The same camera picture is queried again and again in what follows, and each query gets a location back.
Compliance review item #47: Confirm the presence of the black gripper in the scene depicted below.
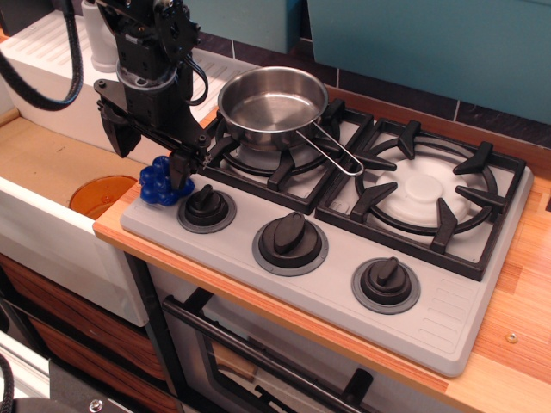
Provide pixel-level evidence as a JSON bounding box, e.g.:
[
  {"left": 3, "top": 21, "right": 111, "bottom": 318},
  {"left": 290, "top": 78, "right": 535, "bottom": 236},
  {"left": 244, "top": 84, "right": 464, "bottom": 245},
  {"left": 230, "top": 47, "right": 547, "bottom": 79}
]
[{"left": 94, "top": 71, "right": 210, "bottom": 190}]

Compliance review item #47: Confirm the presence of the blue toy blueberry cluster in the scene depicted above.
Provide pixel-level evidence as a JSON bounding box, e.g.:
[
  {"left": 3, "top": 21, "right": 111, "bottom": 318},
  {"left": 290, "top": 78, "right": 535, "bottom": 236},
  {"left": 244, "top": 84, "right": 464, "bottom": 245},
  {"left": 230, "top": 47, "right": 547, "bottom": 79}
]
[{"left": 139, "top": 156, "right": 195, "bottom": 207}]

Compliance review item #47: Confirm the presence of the stainless steel pan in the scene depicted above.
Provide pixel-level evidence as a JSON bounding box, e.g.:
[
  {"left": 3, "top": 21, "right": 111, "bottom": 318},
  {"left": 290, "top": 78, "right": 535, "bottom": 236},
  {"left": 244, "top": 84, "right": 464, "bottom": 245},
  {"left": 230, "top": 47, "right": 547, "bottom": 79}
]
[{"left": 218, "top": 66, "right": 364, "bottom": 177}]

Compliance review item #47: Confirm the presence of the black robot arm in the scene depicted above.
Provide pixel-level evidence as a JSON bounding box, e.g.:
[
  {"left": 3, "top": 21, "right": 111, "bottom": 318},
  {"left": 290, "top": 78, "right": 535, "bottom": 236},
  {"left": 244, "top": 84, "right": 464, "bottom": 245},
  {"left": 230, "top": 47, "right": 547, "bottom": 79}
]
[{"left": 94, "top": 1, "right": 210, "bottom": 189}]

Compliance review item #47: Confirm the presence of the black left stove knob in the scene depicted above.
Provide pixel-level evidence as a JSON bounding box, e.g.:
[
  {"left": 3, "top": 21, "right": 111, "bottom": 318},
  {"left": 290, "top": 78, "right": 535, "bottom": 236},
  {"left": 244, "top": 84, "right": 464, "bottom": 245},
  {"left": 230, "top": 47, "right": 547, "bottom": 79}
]
[{"left": 177, "top": 184, "right": 237, "bottom": 234}]

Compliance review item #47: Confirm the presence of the black stove knob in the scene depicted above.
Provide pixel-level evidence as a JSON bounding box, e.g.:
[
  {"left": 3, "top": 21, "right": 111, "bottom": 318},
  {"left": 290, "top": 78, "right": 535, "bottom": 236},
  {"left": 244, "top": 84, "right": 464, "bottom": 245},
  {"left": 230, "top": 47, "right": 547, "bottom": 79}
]
[
  {"left": 177, "top": 184, "right": 237, "bottom": 234},
  {"left": 351, "top": 256, "right": 421, "bottom": 315},
  {"left": 252, "top": 212, "right": 329, "bottom": 277}
]

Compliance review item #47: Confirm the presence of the black middle stove knob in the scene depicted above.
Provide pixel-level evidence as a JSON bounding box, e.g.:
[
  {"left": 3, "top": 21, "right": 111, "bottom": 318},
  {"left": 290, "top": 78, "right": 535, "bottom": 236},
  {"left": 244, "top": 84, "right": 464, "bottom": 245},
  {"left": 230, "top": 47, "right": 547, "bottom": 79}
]
[{"left": 252, "top": 212, "right": 329, "bottom": 277}]

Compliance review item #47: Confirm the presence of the grey toy stove top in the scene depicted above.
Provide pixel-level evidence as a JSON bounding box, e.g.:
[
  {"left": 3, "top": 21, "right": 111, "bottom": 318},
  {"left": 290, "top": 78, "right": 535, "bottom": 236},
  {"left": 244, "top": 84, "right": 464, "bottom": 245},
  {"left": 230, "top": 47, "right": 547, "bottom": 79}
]
[{"left": 119, "top": 81, "right": 535, "bottom": 379}]

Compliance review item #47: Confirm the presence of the black right stove knob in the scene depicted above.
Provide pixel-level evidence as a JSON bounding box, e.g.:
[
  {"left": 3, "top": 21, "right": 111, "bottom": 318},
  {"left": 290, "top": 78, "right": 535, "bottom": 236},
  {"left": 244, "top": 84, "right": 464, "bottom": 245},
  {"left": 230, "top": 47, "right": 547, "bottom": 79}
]
[{"left": 351, "top": 256, "right": 421, "bottom": 315}]

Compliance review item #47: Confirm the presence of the orange plastic plate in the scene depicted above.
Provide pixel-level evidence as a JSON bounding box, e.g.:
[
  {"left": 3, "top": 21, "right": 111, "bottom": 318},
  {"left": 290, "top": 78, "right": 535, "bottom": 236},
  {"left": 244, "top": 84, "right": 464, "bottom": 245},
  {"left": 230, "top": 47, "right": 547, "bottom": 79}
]
[{"left": 69, "top": 176, "right": 137, "bottom": 219}]

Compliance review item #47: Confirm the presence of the white toy sink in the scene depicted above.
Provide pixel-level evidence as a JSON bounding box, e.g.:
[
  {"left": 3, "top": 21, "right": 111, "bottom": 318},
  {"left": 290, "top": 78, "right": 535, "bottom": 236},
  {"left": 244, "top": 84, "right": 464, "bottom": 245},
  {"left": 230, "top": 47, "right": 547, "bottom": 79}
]
[{"left": 1, "top": 11, "right": 253, "bottom": 327}]

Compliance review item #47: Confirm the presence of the grey toy faucet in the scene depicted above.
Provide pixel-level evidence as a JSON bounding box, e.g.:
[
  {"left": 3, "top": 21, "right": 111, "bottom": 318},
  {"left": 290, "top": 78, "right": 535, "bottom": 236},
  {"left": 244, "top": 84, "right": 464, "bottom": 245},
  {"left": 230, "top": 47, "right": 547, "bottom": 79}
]
[{"left": 81, "top": 1, "right": 118, "bottom": 73}]

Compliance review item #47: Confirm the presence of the black left burner grate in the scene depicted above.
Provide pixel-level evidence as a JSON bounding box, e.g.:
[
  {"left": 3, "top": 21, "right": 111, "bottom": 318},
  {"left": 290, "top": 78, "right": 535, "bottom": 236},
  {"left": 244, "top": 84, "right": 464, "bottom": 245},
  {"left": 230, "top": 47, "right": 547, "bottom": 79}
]
[{"left": 200, "top": 99, "right": 375, "bottom": 214}]

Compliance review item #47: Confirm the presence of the black burner grate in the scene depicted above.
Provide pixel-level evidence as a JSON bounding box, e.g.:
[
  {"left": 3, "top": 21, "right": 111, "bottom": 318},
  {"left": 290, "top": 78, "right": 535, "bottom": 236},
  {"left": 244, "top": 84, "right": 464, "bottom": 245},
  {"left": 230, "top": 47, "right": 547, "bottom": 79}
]
[
  {"left": 315, "top": 120, "right": 533, "bottom": 281},
  {"left": 200, "top": 99, "right": 375, "bottom": 214}
]

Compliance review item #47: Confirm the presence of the oven door with window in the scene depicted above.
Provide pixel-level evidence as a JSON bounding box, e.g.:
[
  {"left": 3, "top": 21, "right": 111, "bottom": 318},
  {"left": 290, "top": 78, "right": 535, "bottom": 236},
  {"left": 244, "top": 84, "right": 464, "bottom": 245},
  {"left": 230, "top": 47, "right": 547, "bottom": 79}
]
[{"left": 160, "top": 288, "right": 452, "bottom": 412}]

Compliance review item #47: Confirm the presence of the black right burner grate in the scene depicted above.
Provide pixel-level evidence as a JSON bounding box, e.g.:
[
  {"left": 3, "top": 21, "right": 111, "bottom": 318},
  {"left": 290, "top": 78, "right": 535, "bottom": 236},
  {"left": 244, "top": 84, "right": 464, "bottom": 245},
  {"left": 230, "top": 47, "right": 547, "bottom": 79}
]
[{"left": 315, "top": 120, "right": 533, "bottom": 281}]

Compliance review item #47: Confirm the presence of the black braided cable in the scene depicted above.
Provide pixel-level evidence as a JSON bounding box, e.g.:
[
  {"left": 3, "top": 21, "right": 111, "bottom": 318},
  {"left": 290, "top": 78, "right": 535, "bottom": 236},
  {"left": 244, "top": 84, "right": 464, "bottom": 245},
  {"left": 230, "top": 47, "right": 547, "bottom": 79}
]
[{"left": 0, "top": 0, "right": 84, "bottom": 113}]

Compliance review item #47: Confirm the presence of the black oven door handle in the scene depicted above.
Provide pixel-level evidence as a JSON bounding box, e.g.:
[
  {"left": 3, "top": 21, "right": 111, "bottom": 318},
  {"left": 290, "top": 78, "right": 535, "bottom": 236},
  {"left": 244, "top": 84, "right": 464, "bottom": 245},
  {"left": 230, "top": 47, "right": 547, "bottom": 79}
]
[{"left": 162, "top": 288, "right": 373, "bottom": 412}]

